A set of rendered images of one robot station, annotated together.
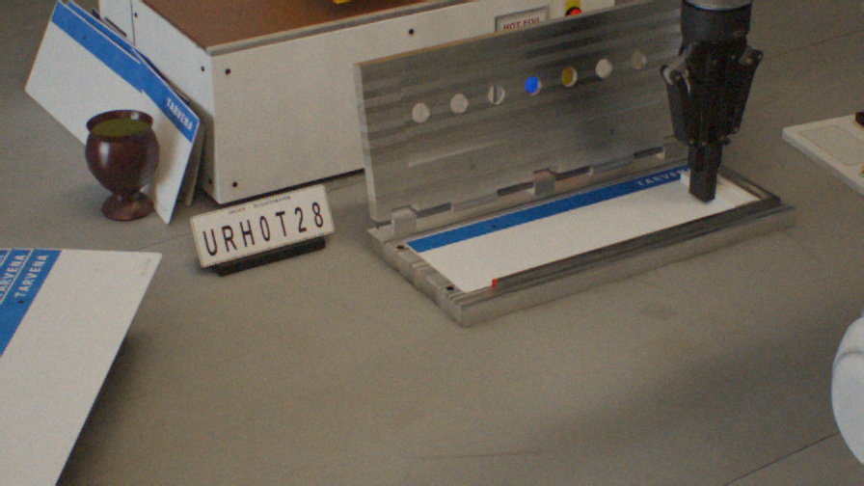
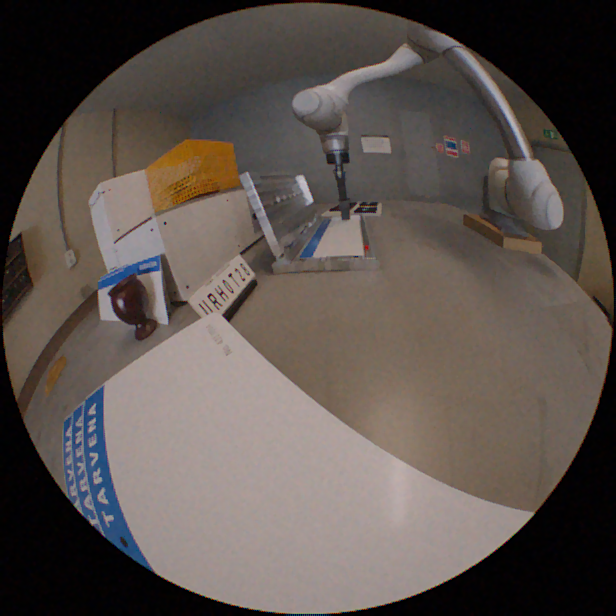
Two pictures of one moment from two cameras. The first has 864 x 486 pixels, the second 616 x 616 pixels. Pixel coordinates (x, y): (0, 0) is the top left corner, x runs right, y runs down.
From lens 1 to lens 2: 165 cm
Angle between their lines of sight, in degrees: 36
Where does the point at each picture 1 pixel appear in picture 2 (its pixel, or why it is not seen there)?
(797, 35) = not seen: hidden behind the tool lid
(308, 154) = (209, 261)
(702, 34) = (343, 159)
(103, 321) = (359, 536)
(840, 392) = (552, 206)
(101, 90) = not seen: hidden behind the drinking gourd
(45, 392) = not seen: outside the picture
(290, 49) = (189, 209)
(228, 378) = (359, 387)
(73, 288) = (152, 467)
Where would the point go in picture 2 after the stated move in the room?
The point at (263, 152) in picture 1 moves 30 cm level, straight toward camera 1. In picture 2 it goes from (193, 265) to (305, 288)
